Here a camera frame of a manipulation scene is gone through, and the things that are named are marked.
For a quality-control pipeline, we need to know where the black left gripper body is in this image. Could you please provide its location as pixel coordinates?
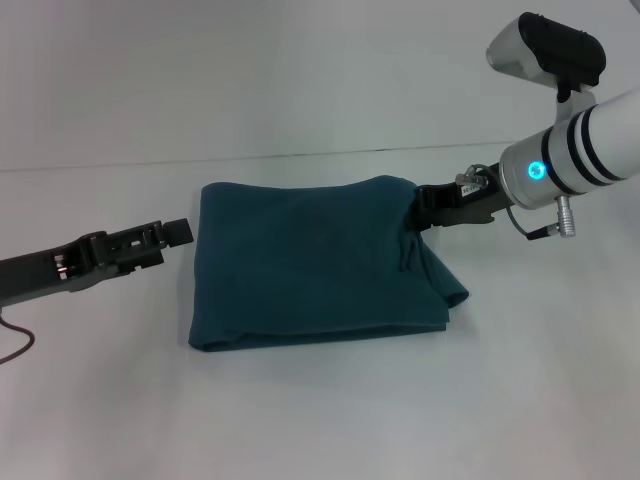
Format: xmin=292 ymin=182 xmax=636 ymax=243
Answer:
xmin=0 ymin=230 xmax=121 ymax=307

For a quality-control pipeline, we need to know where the teal t-shirt with FREE print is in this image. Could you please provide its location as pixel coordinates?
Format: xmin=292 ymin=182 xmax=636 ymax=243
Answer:
xmin=187 ymin=173 xmax=472 ymax=354

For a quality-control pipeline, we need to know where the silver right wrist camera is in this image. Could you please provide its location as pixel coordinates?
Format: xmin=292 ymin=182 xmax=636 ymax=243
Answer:
xmin=485 ymin=11 xmax=608 ymax=105

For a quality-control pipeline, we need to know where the dark left gripper cable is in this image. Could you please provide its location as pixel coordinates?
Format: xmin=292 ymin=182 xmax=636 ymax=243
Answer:
xmin=0 ymin=308 xmax=37 ymax=366

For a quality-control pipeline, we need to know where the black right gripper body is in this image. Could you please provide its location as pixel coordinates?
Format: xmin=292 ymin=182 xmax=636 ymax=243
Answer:
xmin=447 ymin=162 xmax=514 ymax=229

